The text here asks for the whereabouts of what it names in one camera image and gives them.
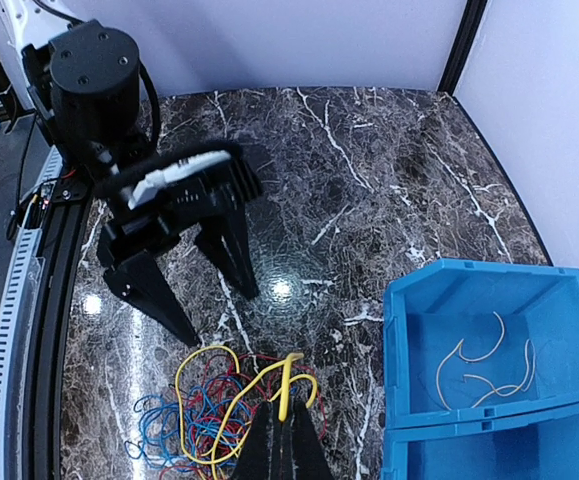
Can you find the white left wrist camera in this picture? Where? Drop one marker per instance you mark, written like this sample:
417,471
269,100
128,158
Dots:
155,181

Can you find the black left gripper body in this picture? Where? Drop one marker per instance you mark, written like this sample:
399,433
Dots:
155,226

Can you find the blue plastic bin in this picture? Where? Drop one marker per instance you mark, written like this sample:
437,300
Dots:
540,445
468,340

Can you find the white slotted cable duct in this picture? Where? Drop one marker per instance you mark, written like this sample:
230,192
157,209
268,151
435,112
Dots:
17,316

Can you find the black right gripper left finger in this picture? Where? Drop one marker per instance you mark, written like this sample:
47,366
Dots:
260,457

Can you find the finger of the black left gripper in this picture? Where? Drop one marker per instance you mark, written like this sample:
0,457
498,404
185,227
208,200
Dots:
139,282
224,241

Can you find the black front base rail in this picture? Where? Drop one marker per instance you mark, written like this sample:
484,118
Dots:
59,248

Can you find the blue middle plastic bin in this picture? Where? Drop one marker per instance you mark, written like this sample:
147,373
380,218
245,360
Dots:
540,445

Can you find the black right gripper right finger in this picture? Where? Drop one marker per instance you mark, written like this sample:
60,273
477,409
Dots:
302,456

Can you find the blue left plastic bin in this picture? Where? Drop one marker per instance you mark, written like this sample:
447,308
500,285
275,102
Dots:
468,340

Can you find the black left frame post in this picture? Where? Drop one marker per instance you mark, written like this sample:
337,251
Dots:
462,44

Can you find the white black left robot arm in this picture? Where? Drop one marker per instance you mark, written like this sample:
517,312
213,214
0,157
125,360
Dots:
99,107

